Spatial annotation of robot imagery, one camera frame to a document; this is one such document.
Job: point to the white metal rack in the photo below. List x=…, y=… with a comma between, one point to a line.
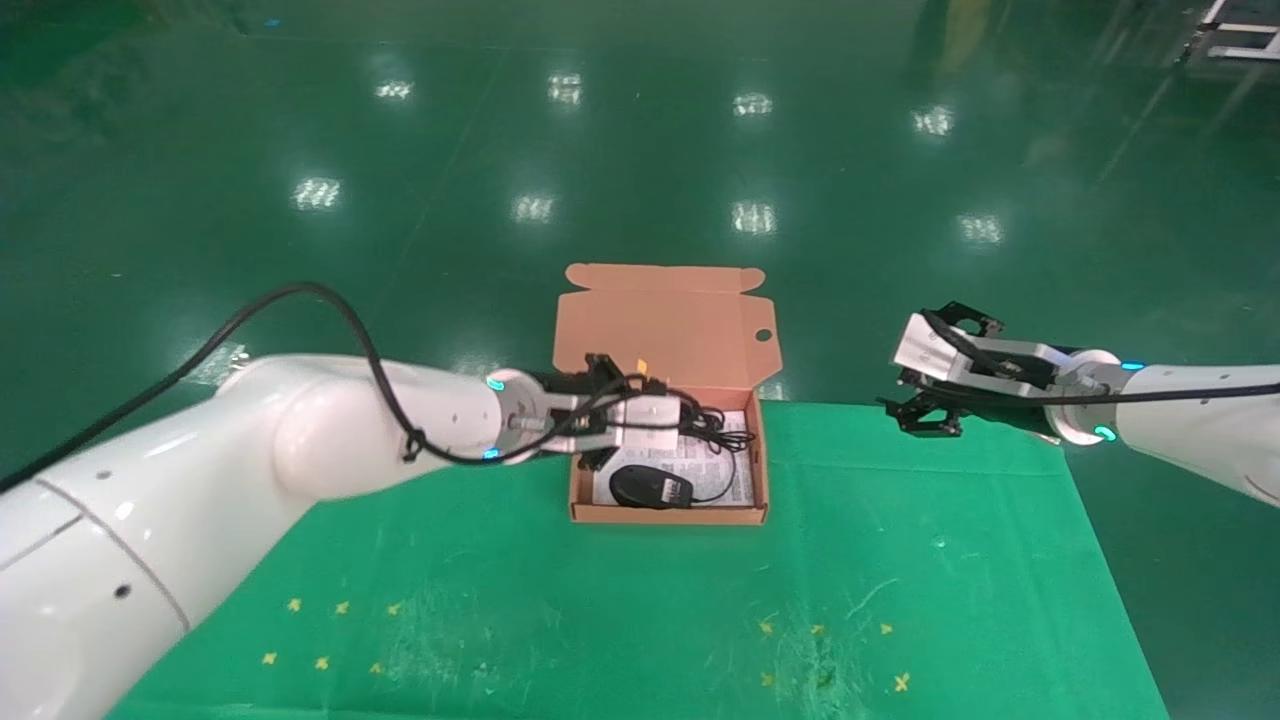
x=1235, y=35

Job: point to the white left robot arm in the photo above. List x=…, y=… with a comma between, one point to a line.
x=250, y=480

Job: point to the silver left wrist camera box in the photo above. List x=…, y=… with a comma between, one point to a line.
x=640, y=412

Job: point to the open brown cardboard box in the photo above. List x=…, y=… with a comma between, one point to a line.
x=665, y=330

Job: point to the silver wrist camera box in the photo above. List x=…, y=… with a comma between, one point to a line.
x=640, y=412
x=950, y=350

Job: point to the white printed instruction sheet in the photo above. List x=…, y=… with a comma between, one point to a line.
x=715, y=470

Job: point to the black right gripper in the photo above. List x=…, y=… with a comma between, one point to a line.
x=985, y=400

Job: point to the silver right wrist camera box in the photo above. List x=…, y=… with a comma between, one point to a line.
x=950, y=350

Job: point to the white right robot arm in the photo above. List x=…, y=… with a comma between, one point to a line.
x=1190, y=425

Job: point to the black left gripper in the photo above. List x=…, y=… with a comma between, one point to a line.
x=560, y=384

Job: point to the green table mat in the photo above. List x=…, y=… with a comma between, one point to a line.
x=650, y=600

